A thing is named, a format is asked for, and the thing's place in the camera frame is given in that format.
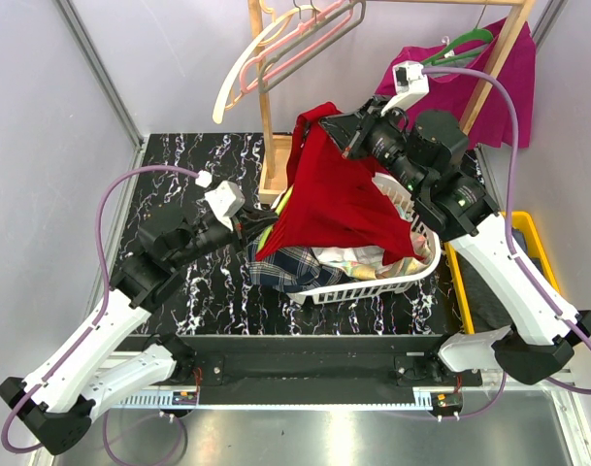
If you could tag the folded dark clothes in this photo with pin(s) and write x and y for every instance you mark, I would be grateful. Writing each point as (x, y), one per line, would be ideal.
(486, 310)

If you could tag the navy plaid skirt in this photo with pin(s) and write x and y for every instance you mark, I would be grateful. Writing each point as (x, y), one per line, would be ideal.
(292, 270)

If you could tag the yellow plastic bin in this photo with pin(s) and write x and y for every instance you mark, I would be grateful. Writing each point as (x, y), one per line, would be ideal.
(472, 322)

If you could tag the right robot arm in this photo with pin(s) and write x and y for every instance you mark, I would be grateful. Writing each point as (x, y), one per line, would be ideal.
(424, 159)

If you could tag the pastel floral skirt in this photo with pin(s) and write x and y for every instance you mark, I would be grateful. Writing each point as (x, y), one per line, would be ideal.
(404, 267)

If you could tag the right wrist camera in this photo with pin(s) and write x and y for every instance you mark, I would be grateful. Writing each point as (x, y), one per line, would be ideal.
(411, 85)

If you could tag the pink plastic hanger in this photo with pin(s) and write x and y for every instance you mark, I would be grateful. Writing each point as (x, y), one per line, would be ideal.
(285, 45)

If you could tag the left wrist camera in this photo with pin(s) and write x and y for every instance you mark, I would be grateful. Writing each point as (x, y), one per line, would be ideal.
(225, 201)

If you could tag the white plastic laundry basket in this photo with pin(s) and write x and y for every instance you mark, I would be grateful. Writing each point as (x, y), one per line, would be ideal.
(363, 289)

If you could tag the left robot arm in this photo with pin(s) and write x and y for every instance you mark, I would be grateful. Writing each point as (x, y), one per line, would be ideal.
(60, 400)

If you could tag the cream plastic hanger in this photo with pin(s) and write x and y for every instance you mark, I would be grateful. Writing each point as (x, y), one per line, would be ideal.
(271, 32)

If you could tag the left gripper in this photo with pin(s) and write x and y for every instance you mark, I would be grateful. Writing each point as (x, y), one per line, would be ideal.
(250, 224)

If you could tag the white garment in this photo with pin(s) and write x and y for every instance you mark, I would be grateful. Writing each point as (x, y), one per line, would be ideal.
(363, 255)

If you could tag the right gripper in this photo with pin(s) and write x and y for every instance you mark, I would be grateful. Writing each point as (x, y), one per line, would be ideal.
(348, 129)

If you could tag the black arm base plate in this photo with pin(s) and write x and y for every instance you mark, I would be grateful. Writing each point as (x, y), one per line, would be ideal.
(282, 373)

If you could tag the green hanger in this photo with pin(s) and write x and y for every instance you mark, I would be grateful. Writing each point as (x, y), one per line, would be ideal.
(478, 36)

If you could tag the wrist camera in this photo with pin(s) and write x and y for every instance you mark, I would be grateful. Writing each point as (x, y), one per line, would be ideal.
(411, 85)
(225, 201)

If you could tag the wooden clothes rack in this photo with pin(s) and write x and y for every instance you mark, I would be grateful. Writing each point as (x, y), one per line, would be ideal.
(277, 146)

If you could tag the red dress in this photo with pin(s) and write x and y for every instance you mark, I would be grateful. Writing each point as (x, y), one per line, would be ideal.
(333, 201)

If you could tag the grey wire hanger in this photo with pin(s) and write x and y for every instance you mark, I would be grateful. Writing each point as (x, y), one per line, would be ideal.
(316, 35)

